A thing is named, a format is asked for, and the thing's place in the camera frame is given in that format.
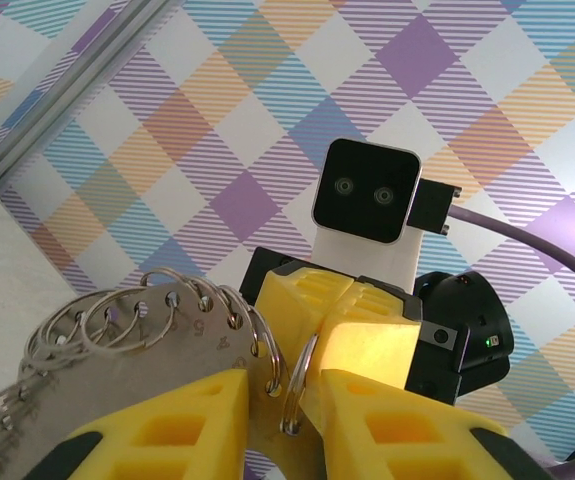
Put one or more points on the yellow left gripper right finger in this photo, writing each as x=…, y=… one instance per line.
x=357, y=395

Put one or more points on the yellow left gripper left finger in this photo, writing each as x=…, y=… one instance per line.
x=192, y=400

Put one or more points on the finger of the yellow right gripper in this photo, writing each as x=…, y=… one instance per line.
x=372, y=345
x=292, y=310

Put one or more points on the metal plate with key rings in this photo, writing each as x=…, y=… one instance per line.
x=142, y=350

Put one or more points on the white right camera bracket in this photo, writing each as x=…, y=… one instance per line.
x=362, y=255

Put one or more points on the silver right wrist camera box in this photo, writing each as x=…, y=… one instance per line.
x=367, y=190

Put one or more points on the aluminium frame post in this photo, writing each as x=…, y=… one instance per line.
x=67, y=95

